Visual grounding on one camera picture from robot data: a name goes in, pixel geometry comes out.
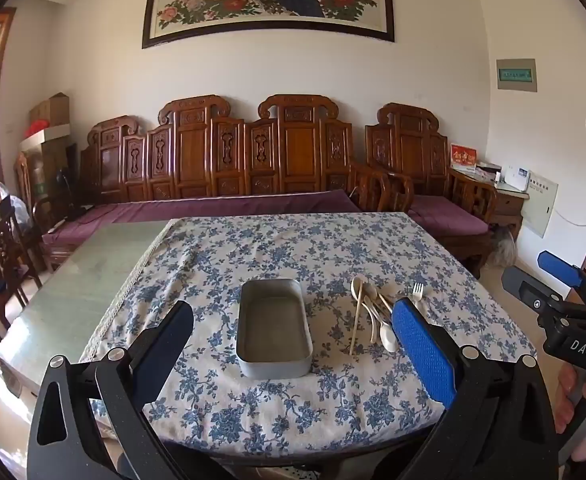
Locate white desk phone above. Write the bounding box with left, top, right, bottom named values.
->
left=502, top=164, right=531, bottom=192

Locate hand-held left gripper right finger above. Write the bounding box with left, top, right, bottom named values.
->
left=390, top=297, right=558, bottom=480

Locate brown wooden chopstick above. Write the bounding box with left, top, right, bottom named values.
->
left=375, top=291, right=396, bottom=318

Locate framed floral painting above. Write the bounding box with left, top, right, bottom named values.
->
left=142, top=0, right=395, bottom=50

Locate large white plastic spoon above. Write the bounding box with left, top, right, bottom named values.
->
left=351, top=279, right=380, bottom=346

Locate carved wooden armchair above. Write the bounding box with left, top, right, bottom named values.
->
left=365, top=102, right=498, bottom=278

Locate white wall cable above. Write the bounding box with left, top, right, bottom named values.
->
left=555, top=207, right=586, bottom=227

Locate clear plastic bag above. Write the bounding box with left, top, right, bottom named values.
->
left=0, top=182, right=29, bottom=226

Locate blue floral tablecloth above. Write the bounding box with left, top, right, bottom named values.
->
left=80, top=212, right=536, bottom=456

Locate rectangular metal tin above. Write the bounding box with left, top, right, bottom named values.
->
left=237, top=278, right=314, bottom=379

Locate black desk lamp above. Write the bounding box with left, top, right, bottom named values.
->
left=56, top=167, right=81, bottom=221

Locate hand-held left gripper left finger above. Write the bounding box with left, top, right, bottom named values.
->
left=27, top=301, right=194, bottom=480

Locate grey wall box green strip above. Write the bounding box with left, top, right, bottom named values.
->
left=496, top=58, right=538, bottom=92

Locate cream chopstick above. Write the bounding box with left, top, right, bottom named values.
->
left=349, top=276, right=363, bottom=356

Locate wooden side table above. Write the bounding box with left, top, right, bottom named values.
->
left=493, top=180, right=530, bottom=241

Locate carved wooden sofa bench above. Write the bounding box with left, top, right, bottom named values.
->
left=38, top=94, right=391, bottom=266

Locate brown cardboard box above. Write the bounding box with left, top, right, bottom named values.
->
left=28, top=92, right=70, bottom=128

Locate metal spoon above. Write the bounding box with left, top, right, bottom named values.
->
left=364, top=282, right=391, bottom=321

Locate red gift box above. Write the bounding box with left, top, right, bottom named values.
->
left=450, top=144, right=476, bottom=171

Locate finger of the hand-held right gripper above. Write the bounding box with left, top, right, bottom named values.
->
left=502, top=266, right=581, bottom=317
left=538, top=250, right=586, bottom=311

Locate square purple seat cushion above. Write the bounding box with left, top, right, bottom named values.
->
left=408, top=194, right=491, bottom=236

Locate white wall electrical panel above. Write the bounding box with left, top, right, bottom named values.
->
left=523, top=172, right=558, bottom=238

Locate long purple seat cushion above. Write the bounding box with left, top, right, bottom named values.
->
left=43, top=190, right=364, bottom=256

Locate grey fluffy duster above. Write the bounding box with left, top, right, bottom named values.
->
left=488, top=227, right=518, bottom=266

